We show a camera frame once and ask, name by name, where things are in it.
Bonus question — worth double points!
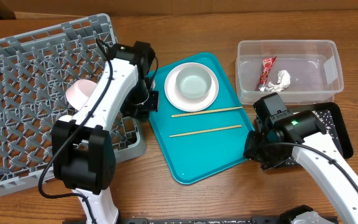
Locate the clear plastic bin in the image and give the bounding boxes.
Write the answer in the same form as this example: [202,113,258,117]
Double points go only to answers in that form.
[236,40,344,105]

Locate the teal plastic tray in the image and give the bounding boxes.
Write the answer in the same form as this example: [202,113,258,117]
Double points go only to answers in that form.
[149,52,253,185]

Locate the grey dishwasher rack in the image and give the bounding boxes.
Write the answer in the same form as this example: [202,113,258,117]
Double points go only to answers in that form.
[0,12,147,197]

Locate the red snack wrapper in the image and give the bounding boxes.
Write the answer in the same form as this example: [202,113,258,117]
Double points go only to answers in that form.
[257,57,276,91]

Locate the white rice pile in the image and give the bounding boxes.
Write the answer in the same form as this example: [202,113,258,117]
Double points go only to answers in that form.
[281,110,342,167]

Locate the pink bowl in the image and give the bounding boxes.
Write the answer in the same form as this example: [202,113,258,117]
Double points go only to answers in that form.
[65,79,97,110]

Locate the black rectangular tray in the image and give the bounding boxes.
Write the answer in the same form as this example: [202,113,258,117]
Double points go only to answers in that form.
[255,101,354,170]

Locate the grey bowl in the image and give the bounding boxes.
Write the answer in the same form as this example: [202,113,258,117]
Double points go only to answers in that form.
[176,66,212,99]

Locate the white cup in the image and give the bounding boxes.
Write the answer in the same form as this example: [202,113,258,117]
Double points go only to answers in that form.
[58,114,72,123]

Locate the white tissue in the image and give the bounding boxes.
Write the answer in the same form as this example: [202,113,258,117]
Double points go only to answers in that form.
[265,70,291,92]

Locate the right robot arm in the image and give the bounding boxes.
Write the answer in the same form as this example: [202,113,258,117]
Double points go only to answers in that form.
[244,93,358,223]

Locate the white round plate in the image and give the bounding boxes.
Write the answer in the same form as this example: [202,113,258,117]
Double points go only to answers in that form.
[164,62,219,112]

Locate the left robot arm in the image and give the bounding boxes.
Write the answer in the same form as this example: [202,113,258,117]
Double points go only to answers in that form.
[47,39,159,223]

